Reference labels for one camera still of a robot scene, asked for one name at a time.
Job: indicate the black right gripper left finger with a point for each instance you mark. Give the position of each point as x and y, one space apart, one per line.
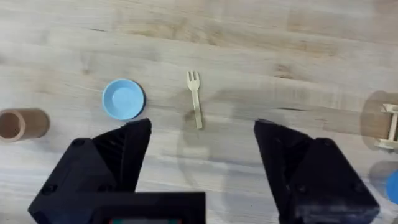
93 174

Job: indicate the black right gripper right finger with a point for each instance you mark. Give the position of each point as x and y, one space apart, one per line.
314 180

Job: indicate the small blue plate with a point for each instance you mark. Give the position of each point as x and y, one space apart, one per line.
123 99

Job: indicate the blue round object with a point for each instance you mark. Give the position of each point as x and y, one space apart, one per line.
393 186

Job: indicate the brown cylindrical cup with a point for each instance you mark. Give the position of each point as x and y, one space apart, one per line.
21 124

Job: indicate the small wooden peg rack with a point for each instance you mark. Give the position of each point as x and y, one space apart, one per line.
388 127

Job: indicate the wooden fork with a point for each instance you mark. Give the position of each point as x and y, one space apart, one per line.
195 96

